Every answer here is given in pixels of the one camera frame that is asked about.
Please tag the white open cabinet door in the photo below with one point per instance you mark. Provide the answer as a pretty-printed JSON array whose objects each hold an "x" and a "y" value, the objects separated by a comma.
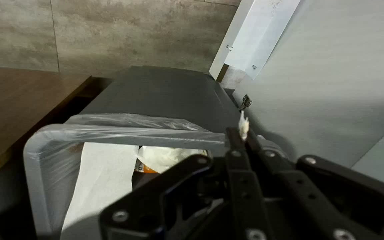
[{"x": 252, "y": 35}]

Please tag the grey trash bin with bag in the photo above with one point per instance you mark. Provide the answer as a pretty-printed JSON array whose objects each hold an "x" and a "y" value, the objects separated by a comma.
[{"x": 167, "y": 114}]

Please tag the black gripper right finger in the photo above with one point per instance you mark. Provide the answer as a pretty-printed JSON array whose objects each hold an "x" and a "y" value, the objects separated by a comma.
[{"x": 320, "y": 199}]

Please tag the small paper trash packet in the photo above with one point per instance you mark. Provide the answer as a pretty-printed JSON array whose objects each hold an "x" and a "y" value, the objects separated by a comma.
[{"x": 243, "y": 126}]

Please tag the white paper in bin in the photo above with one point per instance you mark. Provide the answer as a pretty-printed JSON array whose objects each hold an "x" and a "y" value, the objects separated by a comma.
[{"x": 105, "y": 174}]

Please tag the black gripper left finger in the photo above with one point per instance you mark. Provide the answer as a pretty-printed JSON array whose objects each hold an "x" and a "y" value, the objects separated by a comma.
[{"x": 197, "y": 199}]

